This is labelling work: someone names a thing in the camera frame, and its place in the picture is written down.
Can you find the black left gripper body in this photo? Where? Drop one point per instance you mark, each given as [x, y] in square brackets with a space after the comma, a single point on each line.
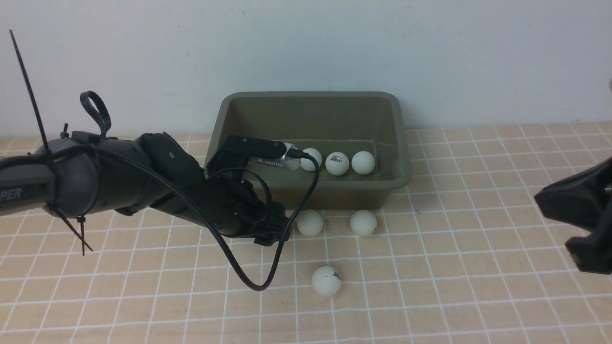
[231, 204]

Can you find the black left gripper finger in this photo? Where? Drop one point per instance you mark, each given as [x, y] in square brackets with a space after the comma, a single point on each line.
[267, 233]

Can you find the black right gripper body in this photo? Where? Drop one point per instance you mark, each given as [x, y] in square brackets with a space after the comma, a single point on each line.
[584, 200]

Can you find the white ball front marked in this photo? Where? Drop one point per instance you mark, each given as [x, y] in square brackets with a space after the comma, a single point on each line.
[326, 281]

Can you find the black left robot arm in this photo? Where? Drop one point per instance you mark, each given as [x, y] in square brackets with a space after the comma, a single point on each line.
[92, 175]

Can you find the peach grid tablecloth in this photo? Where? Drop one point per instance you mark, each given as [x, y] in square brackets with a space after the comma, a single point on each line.
[461, 255]

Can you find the green plastic bin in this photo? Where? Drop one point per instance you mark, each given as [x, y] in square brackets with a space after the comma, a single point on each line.
[328, 121]

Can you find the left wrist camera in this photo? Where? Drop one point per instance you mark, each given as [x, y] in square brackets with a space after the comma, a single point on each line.
[236, 152]

